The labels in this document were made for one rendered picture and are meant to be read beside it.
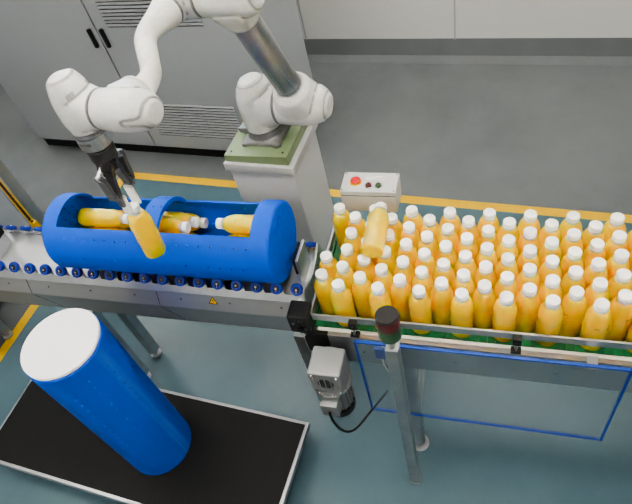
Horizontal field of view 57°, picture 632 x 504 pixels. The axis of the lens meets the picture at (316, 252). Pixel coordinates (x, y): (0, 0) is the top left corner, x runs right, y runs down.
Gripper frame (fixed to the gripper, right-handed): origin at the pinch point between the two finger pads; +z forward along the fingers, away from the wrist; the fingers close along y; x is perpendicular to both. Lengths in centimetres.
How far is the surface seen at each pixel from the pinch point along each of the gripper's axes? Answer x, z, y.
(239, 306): 15, 59, -7
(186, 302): -6, 59, -6
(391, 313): 79, 20, 13
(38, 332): -43, 43, 25
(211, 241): 14.2, 25.9, -9.2
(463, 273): 94, 35, -15
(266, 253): 33.5, 28.1, -8.7
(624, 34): 159, 116, -298
